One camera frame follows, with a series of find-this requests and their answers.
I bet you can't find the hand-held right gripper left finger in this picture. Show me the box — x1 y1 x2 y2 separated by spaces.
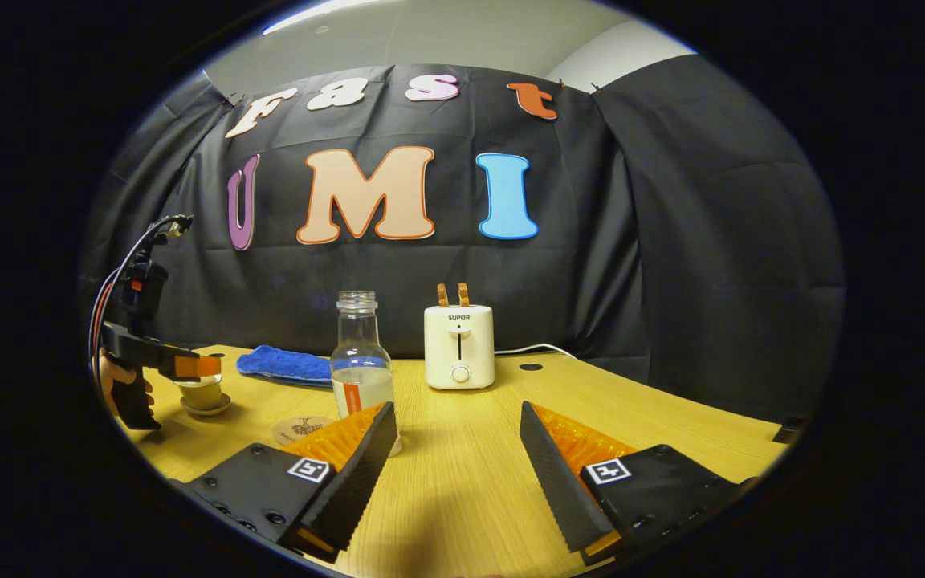
181 401 398 563

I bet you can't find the white toaster power cable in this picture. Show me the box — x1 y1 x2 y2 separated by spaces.
495 344 577 360

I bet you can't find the round brown coaster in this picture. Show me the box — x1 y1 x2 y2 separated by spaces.
272 416 335 447

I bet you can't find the blue towel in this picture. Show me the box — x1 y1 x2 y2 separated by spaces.
236 345 333 389

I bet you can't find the cream teacup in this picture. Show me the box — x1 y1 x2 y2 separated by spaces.
180 377 224 411

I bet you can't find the clear glass water bottle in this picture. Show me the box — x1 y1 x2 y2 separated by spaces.
330 291 403 457

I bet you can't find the white toaster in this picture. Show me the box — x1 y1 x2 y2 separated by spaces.
424 304 495 391

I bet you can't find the gripper cable bundle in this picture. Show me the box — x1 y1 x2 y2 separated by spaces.
89 213 194 354

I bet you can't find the cream saucer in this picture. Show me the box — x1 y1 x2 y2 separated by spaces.
179 393 232 417

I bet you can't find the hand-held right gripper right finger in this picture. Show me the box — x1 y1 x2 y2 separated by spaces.
520 401 756 566

